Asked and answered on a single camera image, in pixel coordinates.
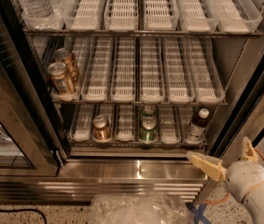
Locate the rear green can bottom shelf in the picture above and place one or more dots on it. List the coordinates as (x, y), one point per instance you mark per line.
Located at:
(148, 111)

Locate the rear gold can middle shelf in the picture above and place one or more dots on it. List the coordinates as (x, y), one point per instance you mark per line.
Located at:
(65, 56)

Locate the top wire shelf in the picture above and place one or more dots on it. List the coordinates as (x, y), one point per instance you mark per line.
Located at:
(256, 34)

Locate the gold can shelf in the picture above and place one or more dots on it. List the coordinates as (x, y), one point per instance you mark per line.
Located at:
(101, 129)
(65, 56)
(61, 78)

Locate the dark bottle with white cap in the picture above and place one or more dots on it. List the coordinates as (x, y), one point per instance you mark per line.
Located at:
(195, 129)

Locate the wire shelf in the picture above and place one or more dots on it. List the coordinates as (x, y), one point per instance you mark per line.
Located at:
(80, 102)
(256, 34)
(90, 143)

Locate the glass fridge door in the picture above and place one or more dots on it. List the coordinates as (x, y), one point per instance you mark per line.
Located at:
(35, 144)

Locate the front green can bottom shelf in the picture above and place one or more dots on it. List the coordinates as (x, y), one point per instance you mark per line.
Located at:
(148, 130)

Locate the middle wire shelf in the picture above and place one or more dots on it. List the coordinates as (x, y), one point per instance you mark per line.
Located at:
(80, 102)

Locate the bottom wire shelf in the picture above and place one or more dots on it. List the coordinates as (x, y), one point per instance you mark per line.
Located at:
(90, 143)

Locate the blue tape cross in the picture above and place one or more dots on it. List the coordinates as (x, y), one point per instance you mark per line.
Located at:
(198, 213)

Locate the green can shelf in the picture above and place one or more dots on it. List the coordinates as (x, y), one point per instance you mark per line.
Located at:
(148, 111)
(148, 130)

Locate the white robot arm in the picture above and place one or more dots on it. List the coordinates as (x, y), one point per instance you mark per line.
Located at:
(253, 205)

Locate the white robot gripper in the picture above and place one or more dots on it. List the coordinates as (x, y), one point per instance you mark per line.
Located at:
(245, 178)

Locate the gold can bottom shelf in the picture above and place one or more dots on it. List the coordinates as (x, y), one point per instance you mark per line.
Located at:
(101, 129)

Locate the front gold can middle shelf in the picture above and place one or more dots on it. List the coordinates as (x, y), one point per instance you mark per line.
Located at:
(61, 78)

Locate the stainless steel fridge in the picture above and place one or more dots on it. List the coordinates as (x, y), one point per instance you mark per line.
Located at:
(149, 70)

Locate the clear plastic bag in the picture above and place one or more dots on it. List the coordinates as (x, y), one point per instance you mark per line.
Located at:
(139, 209)

